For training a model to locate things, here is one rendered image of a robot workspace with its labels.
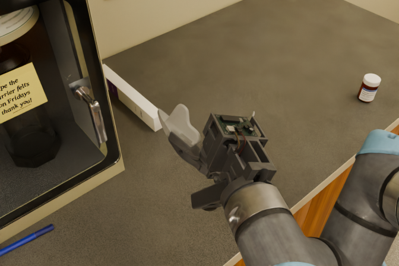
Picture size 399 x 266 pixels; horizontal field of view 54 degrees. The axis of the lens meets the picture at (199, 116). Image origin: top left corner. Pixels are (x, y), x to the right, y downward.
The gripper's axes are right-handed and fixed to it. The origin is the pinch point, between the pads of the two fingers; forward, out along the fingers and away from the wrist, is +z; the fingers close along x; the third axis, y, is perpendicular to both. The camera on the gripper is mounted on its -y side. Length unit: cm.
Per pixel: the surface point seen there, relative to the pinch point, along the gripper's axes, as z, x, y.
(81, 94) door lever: 6.6, 18.6, -2.4
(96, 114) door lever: 2.9, 16.2, -3.5
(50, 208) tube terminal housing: 5.6, 20.4, -29.6
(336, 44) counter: 43, -61, 1
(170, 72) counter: 43.6, -10.7, -17.3
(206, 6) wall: 76, -29, -7
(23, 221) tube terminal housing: 3.5, 25.1, -30.8
